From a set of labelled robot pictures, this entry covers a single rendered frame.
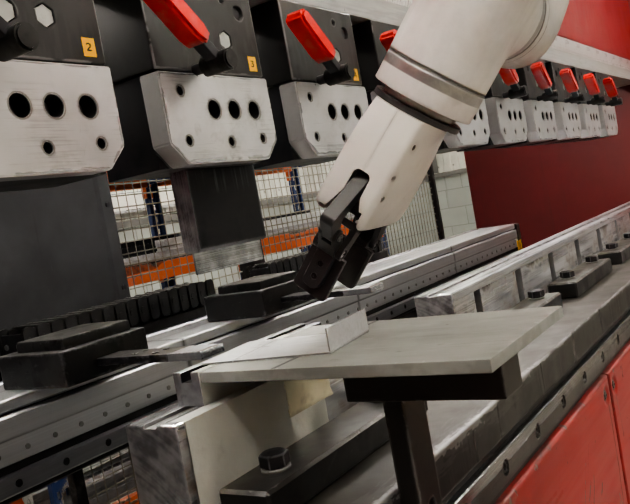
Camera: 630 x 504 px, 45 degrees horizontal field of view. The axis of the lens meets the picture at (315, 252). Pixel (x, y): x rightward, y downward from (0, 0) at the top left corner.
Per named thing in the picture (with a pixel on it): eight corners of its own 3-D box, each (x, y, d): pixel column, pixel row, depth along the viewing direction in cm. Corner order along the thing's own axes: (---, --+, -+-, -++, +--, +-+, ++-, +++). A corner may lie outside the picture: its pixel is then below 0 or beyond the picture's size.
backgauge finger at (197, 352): (173, 384, 70) (163, 331, 70) (3, 390, 85) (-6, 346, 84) (253, 352, 80) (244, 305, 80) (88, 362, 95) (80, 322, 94)
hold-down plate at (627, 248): (622, 264, 175) (620, 251, 174) (598, 266, 178) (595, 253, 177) (645, 246, 200) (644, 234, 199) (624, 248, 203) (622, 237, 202)
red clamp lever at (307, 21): (308, 2, 75) (356, 70, 82) (274, 14, 77) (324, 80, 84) (304, 15, 74) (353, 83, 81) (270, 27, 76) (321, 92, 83)
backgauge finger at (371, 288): (358, 308, 99) (351, 270, 99) (207, 322, 113) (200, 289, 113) (399, 291, 109) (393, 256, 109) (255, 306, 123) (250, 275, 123)
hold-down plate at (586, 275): (578, 297, 141) (575, 281, 141) (549, 300, 144) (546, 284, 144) (613, 271, 166) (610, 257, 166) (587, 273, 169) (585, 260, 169)
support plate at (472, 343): (492, 373, 51) (490, 359, 51) (200, 383, 66) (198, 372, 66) (564, 316, 66) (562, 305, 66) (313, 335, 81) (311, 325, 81)
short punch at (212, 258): (205, 274, 69) (185, 169, 69) (189, 276, 70) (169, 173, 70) (270, 257, 77) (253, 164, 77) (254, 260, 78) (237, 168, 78)
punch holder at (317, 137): (308, 156, 79) (279, -4, 78) (244, 170, 84) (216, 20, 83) (377, 151, 92) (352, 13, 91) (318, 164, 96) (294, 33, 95)
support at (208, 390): (204, 406, 66) (197, 372, 66) (197, 406, 67) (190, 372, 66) (294, 363, 78) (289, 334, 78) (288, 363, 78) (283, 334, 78)
